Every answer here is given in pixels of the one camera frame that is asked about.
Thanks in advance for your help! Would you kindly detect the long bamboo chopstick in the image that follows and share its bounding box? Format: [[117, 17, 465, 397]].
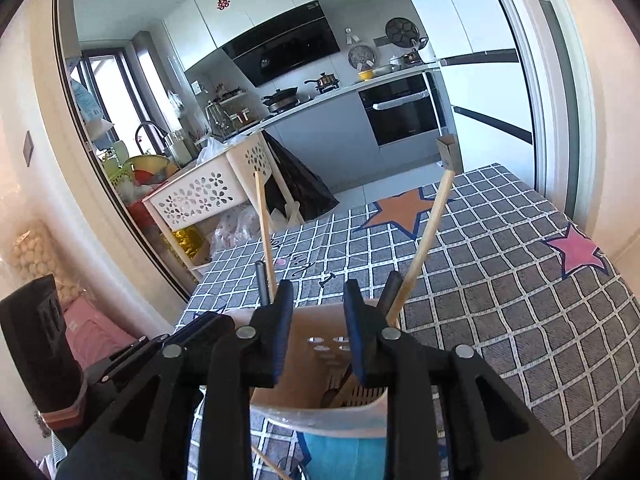
[[386, 169, 456, 327]]

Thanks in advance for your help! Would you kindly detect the black handled spoon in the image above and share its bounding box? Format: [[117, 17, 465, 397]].
[[255, 260, 271, 307]]

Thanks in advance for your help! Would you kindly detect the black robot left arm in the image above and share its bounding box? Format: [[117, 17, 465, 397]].
[[1, 276, 293, 479]]

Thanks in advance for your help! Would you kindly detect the kitchen faucet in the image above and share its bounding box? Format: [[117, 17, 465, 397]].
[[134, 120, 169, 156]]

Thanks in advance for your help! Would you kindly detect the pink cardboard box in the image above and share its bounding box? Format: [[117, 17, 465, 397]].
[[64, 296, 136, 370]]

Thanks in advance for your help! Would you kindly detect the white plastic utensil caddy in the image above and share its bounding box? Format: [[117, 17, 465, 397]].
[[250, 304, 387, 438]]

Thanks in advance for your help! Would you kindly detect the bag of pale balls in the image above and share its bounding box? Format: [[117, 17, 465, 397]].
[[9, 226, 77, 304]]

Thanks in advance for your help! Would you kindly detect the checkered grey tablecloth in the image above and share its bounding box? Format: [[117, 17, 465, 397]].
[[176, 164, 639, 479]]

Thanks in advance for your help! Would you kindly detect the white perforated storage cart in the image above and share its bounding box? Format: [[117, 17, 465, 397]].
[[143, 130, 304, 280]]

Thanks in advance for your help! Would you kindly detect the brown cardboard box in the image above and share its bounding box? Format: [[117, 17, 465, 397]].
[[436, 134, 464, 174]]

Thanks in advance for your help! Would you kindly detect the black wok on stove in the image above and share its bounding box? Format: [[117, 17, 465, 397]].
[[262, 87, 298, 113]]

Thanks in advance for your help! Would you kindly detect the black built-in oven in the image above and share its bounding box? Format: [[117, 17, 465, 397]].
[[358, 72, 445, 146]]

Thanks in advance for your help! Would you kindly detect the small pot on stove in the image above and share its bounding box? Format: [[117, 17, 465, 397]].
[[304, 73, 340, 94]]

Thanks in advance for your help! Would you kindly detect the white refrigerator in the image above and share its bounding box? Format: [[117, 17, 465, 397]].
[[411, 0, 535, 185]]

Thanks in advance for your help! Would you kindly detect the black range hood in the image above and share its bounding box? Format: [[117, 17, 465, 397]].
[[222, 0, 340, 87]]

